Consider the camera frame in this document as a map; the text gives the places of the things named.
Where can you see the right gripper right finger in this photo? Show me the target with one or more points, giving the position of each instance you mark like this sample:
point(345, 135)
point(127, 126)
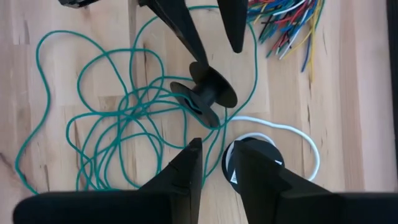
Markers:
point(295, 208)

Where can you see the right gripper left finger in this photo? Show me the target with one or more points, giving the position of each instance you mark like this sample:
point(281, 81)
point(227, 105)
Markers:
point(124, 208)

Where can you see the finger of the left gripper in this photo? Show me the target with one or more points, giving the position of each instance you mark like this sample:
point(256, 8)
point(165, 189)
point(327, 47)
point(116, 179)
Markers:
point(233, 21)
point(174, 15)

